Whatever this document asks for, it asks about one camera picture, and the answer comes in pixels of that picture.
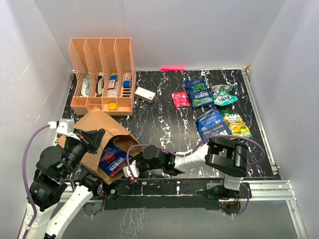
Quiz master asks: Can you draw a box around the aluminium frame rail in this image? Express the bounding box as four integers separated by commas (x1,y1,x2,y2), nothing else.
18,180,309,239

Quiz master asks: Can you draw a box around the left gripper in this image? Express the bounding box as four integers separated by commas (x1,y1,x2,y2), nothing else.
61,127,106,177

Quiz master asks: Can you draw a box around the blue Burts chilli chips bag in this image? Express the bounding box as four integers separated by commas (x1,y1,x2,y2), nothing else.
99,142,127,177

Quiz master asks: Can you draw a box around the blue Kettle chips bag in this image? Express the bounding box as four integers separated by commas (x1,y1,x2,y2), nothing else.
196,106,231,140

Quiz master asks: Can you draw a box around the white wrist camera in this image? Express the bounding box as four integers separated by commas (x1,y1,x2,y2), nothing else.
48,119,76,137
123,161,140,184

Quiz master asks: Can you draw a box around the red blue small box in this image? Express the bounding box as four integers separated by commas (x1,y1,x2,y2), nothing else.
108,75,118,90

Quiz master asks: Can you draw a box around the teal red snack bag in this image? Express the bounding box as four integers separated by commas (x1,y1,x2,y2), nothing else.
211,84,238,106

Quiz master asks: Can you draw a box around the white blue tape dispenser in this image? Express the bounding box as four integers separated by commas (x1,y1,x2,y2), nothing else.
81,74,91,97

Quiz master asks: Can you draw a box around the white small cardboard box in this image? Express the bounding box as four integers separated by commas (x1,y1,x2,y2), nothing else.
134,87,156,103

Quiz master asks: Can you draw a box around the blue white small box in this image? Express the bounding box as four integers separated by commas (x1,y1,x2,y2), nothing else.
123,73,132,89

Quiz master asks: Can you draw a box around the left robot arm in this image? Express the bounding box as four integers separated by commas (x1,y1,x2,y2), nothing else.
18,129,105,239

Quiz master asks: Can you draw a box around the green snack packet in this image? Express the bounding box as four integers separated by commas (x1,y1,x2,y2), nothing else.
221,111,252,138

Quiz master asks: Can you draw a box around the orange plastic desk organizer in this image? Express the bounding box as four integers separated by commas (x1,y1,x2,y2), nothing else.
68,38,137,116

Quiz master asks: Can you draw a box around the purple cable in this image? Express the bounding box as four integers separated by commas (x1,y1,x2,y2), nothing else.
18,123,57,239
126,134,265,216

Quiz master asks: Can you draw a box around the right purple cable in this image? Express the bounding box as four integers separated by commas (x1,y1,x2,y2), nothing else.
126,134,265,216

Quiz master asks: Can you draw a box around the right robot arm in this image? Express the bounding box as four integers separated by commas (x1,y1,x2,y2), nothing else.
124,136,249,203

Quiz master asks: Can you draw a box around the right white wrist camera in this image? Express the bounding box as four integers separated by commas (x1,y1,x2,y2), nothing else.
123,161,140,184

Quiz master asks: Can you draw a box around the black white stapler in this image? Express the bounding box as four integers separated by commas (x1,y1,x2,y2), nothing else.
96,72,104,97

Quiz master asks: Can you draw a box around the black base rail bar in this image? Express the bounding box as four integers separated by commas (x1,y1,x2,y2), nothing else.
104,179,223,211

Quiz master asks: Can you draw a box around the brown paper bag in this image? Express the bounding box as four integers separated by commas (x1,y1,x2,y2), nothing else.
56,106,143,185

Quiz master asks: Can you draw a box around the red snack packet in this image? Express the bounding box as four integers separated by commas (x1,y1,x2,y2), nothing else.
171,92,190,108

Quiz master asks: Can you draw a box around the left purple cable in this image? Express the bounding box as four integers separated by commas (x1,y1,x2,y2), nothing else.
18,123,57,239

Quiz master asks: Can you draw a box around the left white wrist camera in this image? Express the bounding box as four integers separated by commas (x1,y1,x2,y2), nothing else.
48,119,76,137

